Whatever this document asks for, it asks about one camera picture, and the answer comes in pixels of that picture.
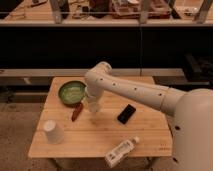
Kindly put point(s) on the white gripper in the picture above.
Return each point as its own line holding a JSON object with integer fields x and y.
{"x": 93, "y": 104}

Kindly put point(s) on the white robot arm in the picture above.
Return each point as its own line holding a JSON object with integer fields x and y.
{"x": 192, "y": 148}

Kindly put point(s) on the green ceramic bowl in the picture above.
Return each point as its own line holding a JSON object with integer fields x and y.
{"x": 72, "y": 92}

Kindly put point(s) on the red chili pepper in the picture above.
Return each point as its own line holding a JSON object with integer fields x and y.
{"x": 77, "y": 111}

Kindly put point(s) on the black smartphone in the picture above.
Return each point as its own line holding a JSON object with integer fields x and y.
{"x": 126, "y": 114}

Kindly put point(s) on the wooden table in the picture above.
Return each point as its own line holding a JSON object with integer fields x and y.
{"x": 93, "y": 135}

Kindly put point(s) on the white paper cup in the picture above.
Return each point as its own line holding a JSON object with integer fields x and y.
{"x": 53, "y": 132}

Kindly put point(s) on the white plastic bottle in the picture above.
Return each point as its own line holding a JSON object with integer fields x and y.
{"x": 121, "y": 151}

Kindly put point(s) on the red tray on shelf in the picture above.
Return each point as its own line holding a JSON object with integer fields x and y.
{"x": 132, "y": 9}

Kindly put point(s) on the long background workbench shelf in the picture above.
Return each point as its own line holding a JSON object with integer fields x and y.
{"x": 96, "y": 13}

